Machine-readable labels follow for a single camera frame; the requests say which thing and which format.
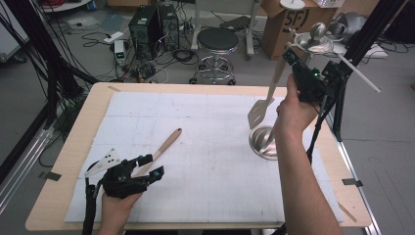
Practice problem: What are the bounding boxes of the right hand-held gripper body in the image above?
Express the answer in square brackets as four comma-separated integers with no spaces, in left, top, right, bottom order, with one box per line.
[291,53,382,103]

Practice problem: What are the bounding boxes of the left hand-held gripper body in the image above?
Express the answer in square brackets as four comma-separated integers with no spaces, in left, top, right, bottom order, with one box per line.
[84,148,150,201]

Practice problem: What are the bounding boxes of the beige perforated skimmer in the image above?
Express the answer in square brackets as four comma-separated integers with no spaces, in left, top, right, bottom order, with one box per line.
[131,127,183,179]

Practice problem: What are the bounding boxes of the beige slotted turner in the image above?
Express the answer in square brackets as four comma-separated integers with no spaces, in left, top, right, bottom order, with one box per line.
[247,30,297,130]

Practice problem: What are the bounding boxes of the person's left hand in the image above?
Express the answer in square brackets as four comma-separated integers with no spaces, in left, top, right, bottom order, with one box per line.
[98,190,144,227]

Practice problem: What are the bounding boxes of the person's right hand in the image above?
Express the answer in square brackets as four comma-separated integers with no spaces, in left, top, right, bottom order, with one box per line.
[274,72,323,139]

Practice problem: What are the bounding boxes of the brown cardboard box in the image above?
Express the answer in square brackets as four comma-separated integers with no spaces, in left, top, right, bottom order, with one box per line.
[260,0,339,62]

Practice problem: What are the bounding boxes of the white grid mat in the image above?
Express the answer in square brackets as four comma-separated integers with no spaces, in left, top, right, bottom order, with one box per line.
[64,91,346,224]

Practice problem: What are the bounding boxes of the white round disc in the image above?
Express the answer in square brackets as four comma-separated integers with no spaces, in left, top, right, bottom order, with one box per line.
[279,0,306,11]

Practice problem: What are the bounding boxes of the black flat device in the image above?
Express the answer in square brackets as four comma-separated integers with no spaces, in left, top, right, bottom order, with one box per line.
[219,15,253,30]

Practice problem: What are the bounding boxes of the black tape piece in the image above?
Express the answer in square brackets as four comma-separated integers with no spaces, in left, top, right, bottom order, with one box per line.
[38,170,63,182]
[341,177,364,188]

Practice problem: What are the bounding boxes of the grey plastic bag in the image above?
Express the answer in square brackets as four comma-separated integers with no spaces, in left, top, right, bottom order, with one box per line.
[332,12,368,45]

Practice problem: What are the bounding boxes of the white power strip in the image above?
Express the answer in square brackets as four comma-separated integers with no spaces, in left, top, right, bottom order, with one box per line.
[103,30,125,45]
[338,43,390,60]

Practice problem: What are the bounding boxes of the black round stool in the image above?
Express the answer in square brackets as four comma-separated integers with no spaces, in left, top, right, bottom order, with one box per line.
[189,26,240,86]

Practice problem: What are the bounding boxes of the power supply with green display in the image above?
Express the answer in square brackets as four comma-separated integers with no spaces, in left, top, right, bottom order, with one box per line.
[113,39,127,67]

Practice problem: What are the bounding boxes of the black computer tower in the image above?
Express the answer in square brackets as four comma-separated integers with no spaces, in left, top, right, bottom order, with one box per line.
[158,3,181,52]
[127,5,161,62]

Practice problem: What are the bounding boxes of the round white table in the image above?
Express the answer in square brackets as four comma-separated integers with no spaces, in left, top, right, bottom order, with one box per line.
[38,0,93,14]

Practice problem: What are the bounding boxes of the white cabinet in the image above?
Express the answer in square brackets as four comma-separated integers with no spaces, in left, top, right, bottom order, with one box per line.
[0,0,31,64]

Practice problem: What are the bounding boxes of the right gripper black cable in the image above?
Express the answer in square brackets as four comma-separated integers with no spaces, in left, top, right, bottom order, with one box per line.
[272,94,341,235]

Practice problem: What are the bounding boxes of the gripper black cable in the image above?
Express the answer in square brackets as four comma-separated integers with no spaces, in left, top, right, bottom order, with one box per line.
[81,177,100,235]
[272,94,341,235]

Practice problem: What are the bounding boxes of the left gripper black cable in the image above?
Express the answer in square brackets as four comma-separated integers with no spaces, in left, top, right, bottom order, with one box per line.
[81,177,100,235]

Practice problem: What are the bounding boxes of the black metal frame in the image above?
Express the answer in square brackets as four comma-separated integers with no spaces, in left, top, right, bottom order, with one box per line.
[306,0,409,142]

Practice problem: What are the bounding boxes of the tangle of floor cables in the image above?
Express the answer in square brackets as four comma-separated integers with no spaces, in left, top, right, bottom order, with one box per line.
[80,28,201,84]

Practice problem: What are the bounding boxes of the aluminium rail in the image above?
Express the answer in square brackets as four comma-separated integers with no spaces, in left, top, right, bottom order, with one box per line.
[0,125,55,213]
[322,109,383,235]

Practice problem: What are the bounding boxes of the black frame post with cables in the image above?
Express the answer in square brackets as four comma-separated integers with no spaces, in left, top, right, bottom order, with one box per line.
[0,0,99,131]

